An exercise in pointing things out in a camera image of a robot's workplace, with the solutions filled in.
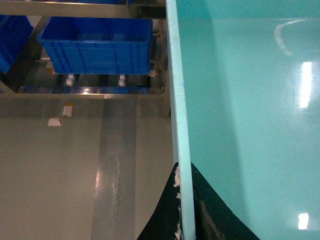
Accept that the steel shelf frame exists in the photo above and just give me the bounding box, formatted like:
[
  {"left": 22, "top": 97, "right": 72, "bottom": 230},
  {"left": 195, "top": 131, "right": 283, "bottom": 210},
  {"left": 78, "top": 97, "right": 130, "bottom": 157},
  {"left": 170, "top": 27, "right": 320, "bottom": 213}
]
[{"left": 0, "top": 0, "right": 171, "bottom": 119}]

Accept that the blue bin on floor rack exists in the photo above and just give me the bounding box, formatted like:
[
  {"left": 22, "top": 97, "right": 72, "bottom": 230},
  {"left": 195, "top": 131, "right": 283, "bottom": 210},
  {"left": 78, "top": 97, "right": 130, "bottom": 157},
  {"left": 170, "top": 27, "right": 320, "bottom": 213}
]
[{"left": 37, "top": 16, "right": 153, "bottom": 75}]

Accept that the blue bin far left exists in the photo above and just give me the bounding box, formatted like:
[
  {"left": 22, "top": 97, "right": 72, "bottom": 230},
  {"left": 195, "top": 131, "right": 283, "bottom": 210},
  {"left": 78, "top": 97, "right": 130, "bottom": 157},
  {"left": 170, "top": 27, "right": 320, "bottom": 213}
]
[{"left": 0, "top": 15, "right": 34, "bottom": 73}]

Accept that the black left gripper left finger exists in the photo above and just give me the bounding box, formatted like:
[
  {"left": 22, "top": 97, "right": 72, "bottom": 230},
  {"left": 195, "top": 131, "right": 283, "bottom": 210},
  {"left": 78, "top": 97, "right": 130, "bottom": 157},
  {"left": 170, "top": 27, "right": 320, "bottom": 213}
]
[{"left": 138, "top": 163, "right": 182, "bottom": 240}]

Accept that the teal plastic bin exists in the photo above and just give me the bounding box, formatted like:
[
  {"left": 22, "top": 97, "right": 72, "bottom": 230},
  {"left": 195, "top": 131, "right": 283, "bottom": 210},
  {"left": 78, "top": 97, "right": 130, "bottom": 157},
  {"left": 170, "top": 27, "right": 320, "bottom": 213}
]
[{"left": 166, "top": 0, "right": 320, "bottom": 240}]

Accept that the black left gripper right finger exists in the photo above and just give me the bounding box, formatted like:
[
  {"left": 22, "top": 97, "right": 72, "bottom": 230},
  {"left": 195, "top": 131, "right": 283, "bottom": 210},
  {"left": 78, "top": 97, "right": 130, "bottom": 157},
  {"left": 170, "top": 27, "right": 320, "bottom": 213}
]
[{"left": 191, "top": 164, "right": 258, "bottom": 240}]

